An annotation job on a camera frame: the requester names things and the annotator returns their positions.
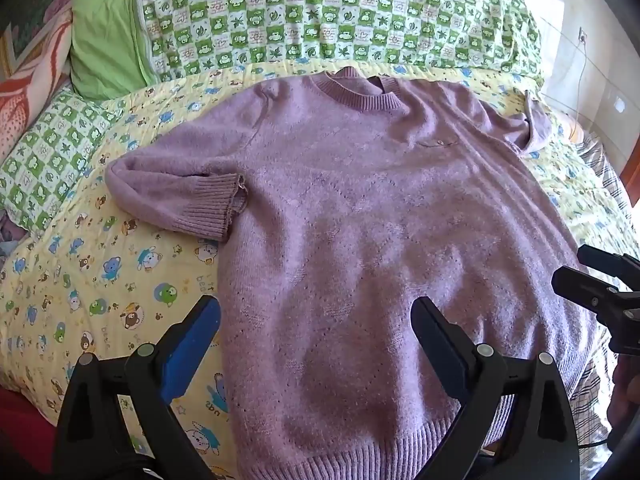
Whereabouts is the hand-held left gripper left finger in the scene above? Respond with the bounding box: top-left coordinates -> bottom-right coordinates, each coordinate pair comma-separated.
52,295 -> 223,480

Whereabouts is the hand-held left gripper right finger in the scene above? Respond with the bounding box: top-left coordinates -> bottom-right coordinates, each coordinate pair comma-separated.
410,296 -> 581,480

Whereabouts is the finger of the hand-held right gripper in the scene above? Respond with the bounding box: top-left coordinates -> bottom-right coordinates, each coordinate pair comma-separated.
577,244 -> 640,287
551,265 -> 640,357

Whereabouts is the purple knit sweater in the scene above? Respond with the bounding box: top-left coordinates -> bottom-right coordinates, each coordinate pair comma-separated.
106,67 -> 598,480

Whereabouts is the yellow bear-print bed sheet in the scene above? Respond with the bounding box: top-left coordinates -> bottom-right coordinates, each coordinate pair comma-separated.
0,57 -> 631,480

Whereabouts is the red cloth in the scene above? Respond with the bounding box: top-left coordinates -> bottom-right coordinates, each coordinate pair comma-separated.
0,387 -> 58,480

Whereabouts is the green checked pillow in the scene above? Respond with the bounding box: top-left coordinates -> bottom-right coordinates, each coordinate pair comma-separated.
0,82 -> 128,238

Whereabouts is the plain green pillow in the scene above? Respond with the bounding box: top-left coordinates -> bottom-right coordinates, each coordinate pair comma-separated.
70,0 -> 153,101

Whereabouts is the red floral pillow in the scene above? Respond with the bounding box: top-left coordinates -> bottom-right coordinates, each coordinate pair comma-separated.
0,0 -> 83,161

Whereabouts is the green checked quilt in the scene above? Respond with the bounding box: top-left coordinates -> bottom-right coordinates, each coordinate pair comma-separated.
139,0 -> 545,87

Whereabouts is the red wooden frame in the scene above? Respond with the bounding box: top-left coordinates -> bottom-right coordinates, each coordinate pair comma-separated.
619,145 -> 640,206

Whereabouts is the white cable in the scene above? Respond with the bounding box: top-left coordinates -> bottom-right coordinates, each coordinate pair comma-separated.
542,40 -> 587,128

